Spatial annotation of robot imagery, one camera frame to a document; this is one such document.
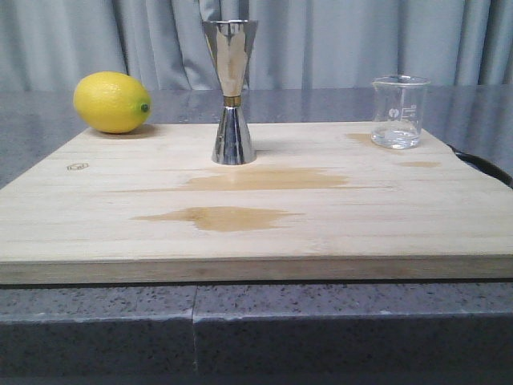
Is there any wooden cutting board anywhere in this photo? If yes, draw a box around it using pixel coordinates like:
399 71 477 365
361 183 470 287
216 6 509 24
1 122 512 285

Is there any glass beaker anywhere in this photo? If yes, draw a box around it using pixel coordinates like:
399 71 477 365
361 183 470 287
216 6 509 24
370 75 430 149

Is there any yellow lemon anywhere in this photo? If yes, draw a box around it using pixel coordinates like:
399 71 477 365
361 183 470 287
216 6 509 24
73 71 151 134

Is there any grey curtain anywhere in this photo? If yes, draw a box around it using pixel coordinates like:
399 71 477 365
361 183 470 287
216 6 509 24
1 1 512 91

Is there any steel double jigger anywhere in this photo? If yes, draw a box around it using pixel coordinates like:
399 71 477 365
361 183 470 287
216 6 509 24
203 20 258 165

